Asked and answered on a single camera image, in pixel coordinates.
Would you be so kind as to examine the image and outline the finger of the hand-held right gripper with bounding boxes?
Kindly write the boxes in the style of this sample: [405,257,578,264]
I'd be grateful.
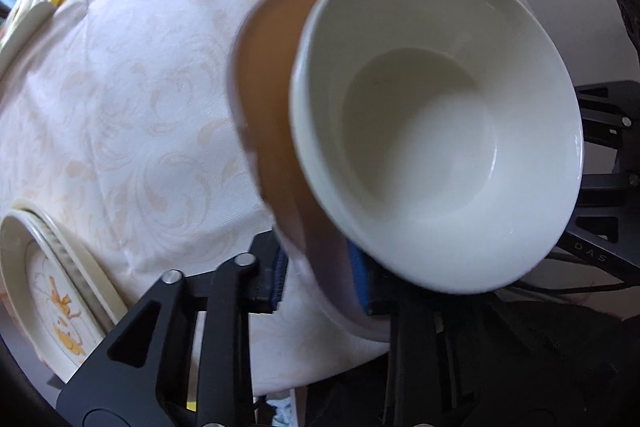
[575,174,640,208]
[575,79,640,148]

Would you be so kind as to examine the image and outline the white round plate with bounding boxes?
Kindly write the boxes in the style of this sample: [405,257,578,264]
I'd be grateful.
[0,202,128,385]

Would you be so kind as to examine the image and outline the cream patterned tablecloth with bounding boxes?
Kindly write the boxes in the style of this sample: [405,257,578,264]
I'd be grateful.
[0,0,521,398]

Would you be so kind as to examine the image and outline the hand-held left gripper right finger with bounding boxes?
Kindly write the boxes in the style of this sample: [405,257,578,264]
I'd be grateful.
[347,241,586,427]

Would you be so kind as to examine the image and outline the cream bowl with cartoon print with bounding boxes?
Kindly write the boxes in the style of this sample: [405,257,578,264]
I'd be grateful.
[289,0,585,295]

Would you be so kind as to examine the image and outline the cream plate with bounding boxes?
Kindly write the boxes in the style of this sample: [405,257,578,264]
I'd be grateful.
[0,2,57,60]

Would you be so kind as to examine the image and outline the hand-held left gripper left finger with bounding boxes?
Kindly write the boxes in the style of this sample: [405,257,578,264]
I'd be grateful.
[56,232,291,427]

